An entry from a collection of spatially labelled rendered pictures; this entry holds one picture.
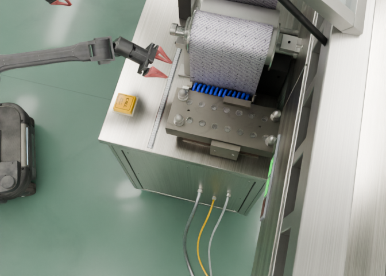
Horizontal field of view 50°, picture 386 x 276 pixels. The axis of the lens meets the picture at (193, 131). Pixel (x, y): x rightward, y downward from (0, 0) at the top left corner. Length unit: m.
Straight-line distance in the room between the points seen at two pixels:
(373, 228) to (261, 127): 0.60
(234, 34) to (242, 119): 0.32
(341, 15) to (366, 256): 0.50
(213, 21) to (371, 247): 0.75
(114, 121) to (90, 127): 1.01
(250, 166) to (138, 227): 1.04
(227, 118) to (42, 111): 1.55
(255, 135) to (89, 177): 1.32
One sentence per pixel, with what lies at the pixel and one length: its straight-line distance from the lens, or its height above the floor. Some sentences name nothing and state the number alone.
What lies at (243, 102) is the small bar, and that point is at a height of 1.05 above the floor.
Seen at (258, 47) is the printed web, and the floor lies 1.30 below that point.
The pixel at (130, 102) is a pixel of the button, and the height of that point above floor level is 0.92.
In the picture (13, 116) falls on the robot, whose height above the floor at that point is 0.24.
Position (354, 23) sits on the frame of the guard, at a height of 1.68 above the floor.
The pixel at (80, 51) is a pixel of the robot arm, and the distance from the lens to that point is 1.40.
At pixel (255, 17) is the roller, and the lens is 1.40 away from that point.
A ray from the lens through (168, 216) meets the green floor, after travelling 2.39.
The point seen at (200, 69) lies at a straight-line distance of 1.41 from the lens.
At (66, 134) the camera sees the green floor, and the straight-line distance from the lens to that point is 2.63.
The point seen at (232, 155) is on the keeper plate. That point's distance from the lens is 1.45.
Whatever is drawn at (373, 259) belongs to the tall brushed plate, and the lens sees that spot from 1.00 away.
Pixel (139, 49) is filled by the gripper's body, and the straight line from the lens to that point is 1.42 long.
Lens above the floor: 2.36
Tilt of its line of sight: 70 degrees down
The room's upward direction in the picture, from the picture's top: 1 degrees counter-clockwise
